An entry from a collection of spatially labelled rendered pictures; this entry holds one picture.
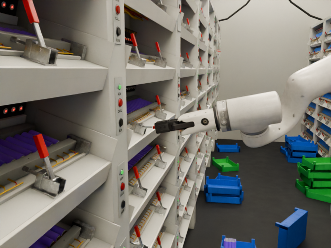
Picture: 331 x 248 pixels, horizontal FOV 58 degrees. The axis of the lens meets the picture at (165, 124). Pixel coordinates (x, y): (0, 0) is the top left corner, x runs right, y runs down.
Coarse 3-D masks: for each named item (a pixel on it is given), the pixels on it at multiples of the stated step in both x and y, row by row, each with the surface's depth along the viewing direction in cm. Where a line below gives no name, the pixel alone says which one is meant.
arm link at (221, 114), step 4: (224, 100) 79; (220, 104) 78; (224, 104) 77; (216, 108) 79; (220, 108) 77; (224, 108) 77; (216, 112) 78; (220, 112) 77; (224, 112) 77; (216, 116) 78; (220, 116) 77; (224, 116) 77; (220, 120) 77; (224, 120) 76; (228, 120) 76; (220, 124) 78; (224, 124) 77; (228, 124) 77; (224, 128) 78; (228, 128) 78
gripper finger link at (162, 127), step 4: (156, 124) 84; (160, 124) 84; (164, 124) 83; (168, 124) 82; (172, 124) 80; (156, 128) 84; (160, 128) 83; (164, 128) 83; (168, 128) 83; (172, 128) 81; (156, 132) 84; (160, 132) 84; (164, 132) 84
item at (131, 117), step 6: (156, 102) 127; (144, 108) 109; (150, 108) 114; (156, 108) 122; (132, 114) 95; (138, 114) 99; (144, 114) 106; (150, 114) 109; (132, 120) 94; (138, 120) 96
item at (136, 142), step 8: (144, 96) 131; (152, 96) 130; (160, 96) 129; (168, 104) 129; (176, 104) 128; (152, 112) 118; (168, 112) 127; (136, 120) 99; (152, 120) 106; (160, 120) 109; (128, 128) 70; (152, 128) 95; (128, 136) 71; (136, 136) 83; (144, 136) 85; (152, 136) 96; (128, 144) 71; (136, 144) 78; (144, 144) 88; (128, 152) 73; (136, 152) 82; (128, 160) 76
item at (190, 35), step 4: (188, 20) 172; (184, 24) 146; (188, 24) 171; (184, 28) 142; (188, 28) 189; (192, 28) 189; (180, 32) 137; (184, 32) 145; (188, 32) 155; (192, 32) 171; (196, 32) 189; (180, 36) 140; (184, 36) 149; (188, 36) 159; (192, 36) 170; (196, 36) 189; (188, 40) 163; (192, 40) 175; (196, 40) 189
